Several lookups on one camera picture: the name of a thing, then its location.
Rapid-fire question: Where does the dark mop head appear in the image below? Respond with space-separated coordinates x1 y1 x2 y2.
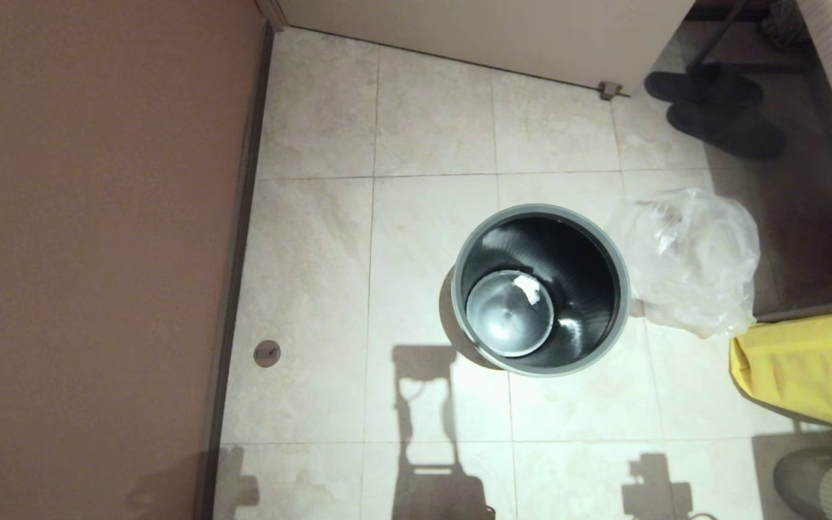
761 0 810 48

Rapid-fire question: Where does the white door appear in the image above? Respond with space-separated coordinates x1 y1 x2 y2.
275 0 698 96

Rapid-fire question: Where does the black slipper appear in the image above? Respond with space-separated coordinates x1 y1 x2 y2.
667 97 787 161
643 64 763 109

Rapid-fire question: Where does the clear plastic trash bag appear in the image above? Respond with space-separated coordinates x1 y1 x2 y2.
607 188 762 340

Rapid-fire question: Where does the dark slanted pole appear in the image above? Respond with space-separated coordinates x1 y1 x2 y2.
689 0 749 69

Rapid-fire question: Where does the yellow fabric bag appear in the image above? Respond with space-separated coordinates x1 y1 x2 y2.
729 307 832 434

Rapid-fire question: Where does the grey round trash bin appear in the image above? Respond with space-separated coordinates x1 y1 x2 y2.
451 204 632 378

